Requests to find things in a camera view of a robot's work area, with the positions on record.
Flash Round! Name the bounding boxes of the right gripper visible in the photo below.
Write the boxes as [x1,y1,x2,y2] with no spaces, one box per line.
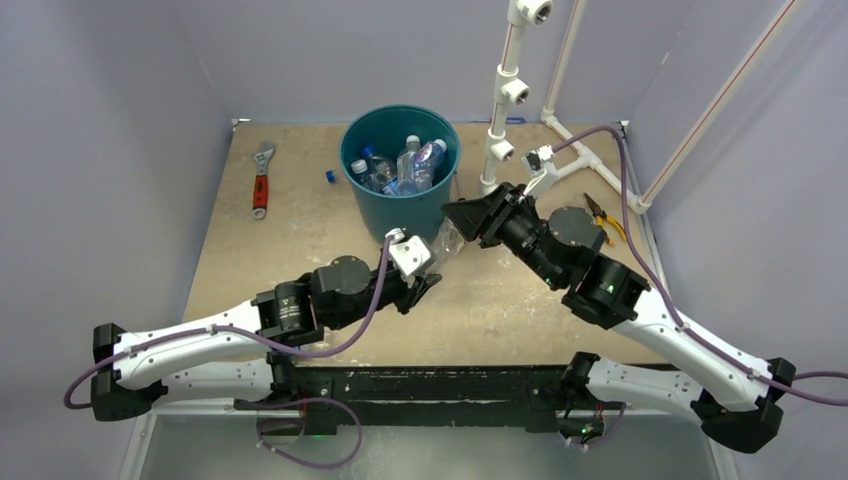
[440,184,563,290]

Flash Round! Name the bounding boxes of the clear bottle white cap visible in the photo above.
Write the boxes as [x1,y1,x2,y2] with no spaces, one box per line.
[428,218,466,273]

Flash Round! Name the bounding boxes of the clear bottle blue-orange label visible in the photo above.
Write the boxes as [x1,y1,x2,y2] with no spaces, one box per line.
[397,135,421,196]

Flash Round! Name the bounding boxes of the Pepsi bottle blue cap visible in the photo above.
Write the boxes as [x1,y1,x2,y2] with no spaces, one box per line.
[360,145,398,196]

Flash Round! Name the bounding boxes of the clear bottle light-blue cap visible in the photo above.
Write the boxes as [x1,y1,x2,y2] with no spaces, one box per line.
[350,159,381,193]

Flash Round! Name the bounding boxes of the small clear bottle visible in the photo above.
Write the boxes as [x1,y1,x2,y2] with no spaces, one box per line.
[405,139,447,194]

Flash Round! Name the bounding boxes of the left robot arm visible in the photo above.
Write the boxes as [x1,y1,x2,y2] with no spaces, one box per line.
[90,255,442,422]

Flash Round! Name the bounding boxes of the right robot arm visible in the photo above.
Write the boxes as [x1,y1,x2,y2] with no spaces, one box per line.
[442,183,795,454]

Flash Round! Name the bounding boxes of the white PVC pipe stand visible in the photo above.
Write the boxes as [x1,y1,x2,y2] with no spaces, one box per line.
[478,0,553,196]

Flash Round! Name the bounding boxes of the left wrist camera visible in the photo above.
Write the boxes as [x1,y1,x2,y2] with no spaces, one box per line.
[385,228,435,287]

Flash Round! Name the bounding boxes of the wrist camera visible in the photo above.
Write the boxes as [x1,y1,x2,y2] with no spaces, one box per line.
[385,228,435,287]
[522,145,559,199]

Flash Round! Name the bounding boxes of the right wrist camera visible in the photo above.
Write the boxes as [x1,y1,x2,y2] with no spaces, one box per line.
[522,145,559,199]

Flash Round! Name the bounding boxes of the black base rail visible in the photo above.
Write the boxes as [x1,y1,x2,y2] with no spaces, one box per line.
[235,365,598,435]

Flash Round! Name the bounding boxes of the white pipe on wall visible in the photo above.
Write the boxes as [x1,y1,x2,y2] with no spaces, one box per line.
[539,0,654,215]

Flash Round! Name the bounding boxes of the yellow handled pliers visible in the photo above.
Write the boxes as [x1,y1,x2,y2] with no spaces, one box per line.
[583,193,628,241]

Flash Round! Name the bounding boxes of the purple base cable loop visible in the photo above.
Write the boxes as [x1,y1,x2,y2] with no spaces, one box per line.
[254,397,366,470]

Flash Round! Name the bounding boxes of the red handled adjustable wrench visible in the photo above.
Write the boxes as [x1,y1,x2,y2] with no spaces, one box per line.
[252,141,276,220]

